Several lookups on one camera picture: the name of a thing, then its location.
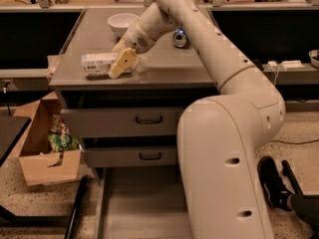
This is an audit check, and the brown cardboard box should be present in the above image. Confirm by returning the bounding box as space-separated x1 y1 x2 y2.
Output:
10 93 81 186

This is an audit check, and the black shoe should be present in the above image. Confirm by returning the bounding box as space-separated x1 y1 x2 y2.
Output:
257 156 292 211

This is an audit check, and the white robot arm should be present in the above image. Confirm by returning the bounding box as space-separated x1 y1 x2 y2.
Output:
109 0 286 239

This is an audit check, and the green snack bag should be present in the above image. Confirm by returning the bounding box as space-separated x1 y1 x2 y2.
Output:
48 133 78 152

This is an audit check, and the black metal leg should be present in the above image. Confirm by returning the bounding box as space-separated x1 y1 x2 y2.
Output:
281 160 303 194
64 176 88 239

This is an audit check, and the black metal leg right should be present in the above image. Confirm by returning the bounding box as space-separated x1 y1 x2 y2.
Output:
281 160 303 194

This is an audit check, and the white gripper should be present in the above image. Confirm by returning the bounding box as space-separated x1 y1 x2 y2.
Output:
109 20 156 79

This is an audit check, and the grey open bottom drawer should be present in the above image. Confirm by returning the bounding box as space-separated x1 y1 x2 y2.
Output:
94 165 192 239

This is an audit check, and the grey top drawer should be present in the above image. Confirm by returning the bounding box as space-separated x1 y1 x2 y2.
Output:
62 107 182 138

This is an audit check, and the white power strip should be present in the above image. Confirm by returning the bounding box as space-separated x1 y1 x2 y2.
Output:
266 60 305 71

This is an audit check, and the clear plastic bottle white label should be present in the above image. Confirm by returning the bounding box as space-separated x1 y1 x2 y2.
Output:
81 52 147 77

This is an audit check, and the grey metal drawer cabinet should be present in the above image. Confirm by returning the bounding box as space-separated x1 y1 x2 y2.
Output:
50 8 216 171

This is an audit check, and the grey middle drawer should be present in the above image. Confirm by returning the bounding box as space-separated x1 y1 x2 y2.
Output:
82 146 176 168

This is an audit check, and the blue soda can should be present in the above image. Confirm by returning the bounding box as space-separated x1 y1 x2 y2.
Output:
172 28 188 48

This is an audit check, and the black metal leg left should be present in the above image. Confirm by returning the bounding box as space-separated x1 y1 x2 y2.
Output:
64 176 88 239

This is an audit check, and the white ceramic bowl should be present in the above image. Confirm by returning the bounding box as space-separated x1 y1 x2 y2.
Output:
108 13 139 38

